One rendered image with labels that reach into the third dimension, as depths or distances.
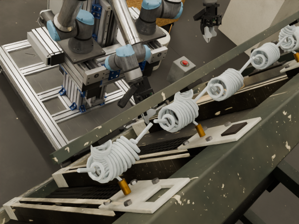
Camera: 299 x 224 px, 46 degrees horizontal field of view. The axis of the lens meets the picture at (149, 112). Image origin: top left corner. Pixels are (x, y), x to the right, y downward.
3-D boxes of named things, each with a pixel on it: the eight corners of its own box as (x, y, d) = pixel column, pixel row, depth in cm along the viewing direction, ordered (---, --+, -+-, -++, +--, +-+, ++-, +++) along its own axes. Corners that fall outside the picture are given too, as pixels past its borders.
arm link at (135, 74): (125, 73, 152) (121, 73, 160) (129, 83, 153) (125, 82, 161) (141, 66, 154) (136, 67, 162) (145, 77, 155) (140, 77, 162)
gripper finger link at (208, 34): (210, 45, 189) (210, 28, 185) (202, 43, 194) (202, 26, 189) (214, 44, 191) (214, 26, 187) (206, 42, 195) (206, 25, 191)
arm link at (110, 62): (125, 67, 173) (137, 64, 164) (106, 74, 167) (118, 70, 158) (120, 51, 172) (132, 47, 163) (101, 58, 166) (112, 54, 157)
